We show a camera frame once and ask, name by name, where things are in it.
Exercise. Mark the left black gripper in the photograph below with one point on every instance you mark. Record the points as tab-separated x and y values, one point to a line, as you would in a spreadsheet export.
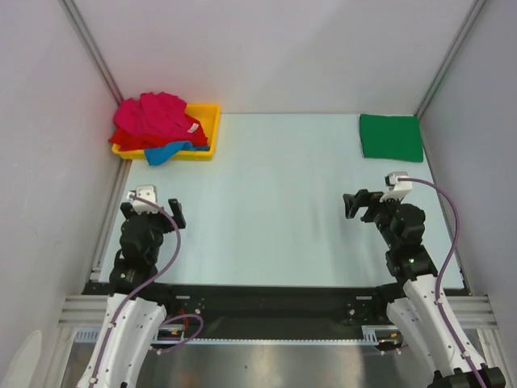
168	223

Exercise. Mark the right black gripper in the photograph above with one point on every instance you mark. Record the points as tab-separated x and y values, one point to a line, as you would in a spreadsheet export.
363	198

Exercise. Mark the magenta t shirt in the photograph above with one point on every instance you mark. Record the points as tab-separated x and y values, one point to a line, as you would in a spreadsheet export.
160	114

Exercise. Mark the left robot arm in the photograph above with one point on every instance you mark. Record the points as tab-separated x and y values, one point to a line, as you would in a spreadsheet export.
137	303

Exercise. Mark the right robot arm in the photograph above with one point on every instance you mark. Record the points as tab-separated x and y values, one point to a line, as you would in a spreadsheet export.
415	303

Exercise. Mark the blue t shirt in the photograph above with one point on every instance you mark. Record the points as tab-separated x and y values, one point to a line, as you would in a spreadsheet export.
161	155

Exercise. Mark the folded green t shirt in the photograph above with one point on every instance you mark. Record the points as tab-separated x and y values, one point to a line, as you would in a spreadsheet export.
391	137

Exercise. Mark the red t shirt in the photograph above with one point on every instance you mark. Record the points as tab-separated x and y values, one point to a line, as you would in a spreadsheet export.
143	141

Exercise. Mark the yellow plastic bin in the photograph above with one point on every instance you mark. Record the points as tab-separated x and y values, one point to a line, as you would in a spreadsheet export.
209	116

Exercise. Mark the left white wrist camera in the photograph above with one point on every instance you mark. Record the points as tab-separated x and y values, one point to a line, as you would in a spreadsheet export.
143	199

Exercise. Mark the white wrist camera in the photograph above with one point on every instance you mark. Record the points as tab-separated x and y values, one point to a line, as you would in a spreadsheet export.
143	199
398	185

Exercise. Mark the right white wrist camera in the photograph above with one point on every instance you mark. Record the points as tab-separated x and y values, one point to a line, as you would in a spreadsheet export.
398	185

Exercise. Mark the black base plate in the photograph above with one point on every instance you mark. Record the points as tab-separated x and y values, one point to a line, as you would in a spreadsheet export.
275	313

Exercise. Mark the slotted cable duct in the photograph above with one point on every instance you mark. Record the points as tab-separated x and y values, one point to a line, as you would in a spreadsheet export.
172	336

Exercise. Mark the aluminium frame rail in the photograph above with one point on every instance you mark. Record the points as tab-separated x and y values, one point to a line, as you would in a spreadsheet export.
472	312

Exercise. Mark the left corner aluminium post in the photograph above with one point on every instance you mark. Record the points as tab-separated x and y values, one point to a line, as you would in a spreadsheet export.
93	51

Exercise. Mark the corner aluminium post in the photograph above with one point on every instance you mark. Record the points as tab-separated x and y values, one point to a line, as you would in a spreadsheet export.
458	41
93	51

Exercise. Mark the right corner aluminium post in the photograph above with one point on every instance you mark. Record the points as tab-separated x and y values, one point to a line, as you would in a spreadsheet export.
458	41

